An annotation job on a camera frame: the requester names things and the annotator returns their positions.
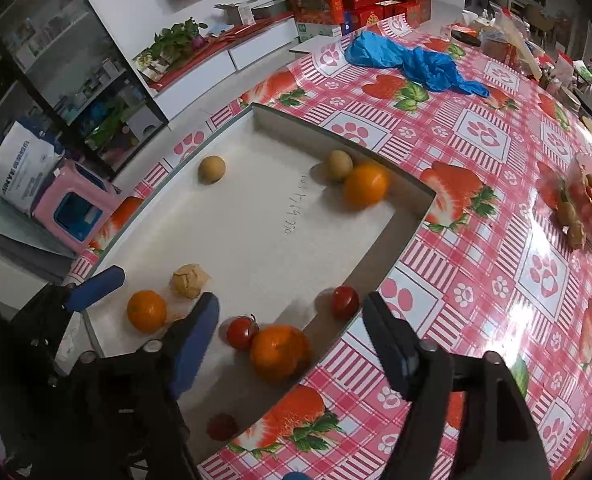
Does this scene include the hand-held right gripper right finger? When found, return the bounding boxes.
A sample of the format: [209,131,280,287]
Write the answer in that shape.
[362,291,552,480]

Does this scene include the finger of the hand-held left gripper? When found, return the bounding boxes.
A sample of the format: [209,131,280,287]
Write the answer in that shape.
[30,266,126,329]

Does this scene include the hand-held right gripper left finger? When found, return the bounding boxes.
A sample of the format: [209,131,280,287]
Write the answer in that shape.
[63,291,221,480]

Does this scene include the red cherry tomato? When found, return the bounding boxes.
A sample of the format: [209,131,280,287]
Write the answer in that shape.
[332,286,361,320]
[226,316,259,352]
[207,412,239,442]

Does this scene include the grey tray with white inside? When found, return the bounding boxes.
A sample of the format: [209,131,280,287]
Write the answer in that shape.
[78,102,437,461]

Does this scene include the pink and blue box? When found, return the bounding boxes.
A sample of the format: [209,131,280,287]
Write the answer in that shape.
[30,159,127,255]

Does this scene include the strawberry print plaid tablecloth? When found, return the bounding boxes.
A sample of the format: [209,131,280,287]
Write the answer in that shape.
[60,15,592,480]

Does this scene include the white printed sack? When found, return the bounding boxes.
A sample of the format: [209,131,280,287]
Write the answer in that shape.
[0,119,67,215]

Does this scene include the brown dried walnut ball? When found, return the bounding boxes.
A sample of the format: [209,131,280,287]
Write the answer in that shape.
[567,219,588,250]

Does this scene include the white television cabinet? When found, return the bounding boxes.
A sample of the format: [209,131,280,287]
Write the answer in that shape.
[136,10,301,123]

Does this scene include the black glass display cabinet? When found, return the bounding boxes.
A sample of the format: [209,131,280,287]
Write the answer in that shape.
[0,0,171,181]

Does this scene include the green potted plant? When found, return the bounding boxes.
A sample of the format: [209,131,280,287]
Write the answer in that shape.
[148,17,209,61]

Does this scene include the crumpled blue plastic gloves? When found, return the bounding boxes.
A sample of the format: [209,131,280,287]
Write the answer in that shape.
[344,30,491,99]

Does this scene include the small open white carton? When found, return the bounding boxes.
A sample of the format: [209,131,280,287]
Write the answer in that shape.
[214,1,257,27]

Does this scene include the white and green carton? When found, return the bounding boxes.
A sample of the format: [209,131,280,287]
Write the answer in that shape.
[295,19,347,44]

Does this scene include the grey cardboard box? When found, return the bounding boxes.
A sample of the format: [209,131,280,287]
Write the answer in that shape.
[252,0,295,22]

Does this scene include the clear plastic bag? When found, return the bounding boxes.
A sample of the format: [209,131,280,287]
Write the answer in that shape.
[491,10,544,78]

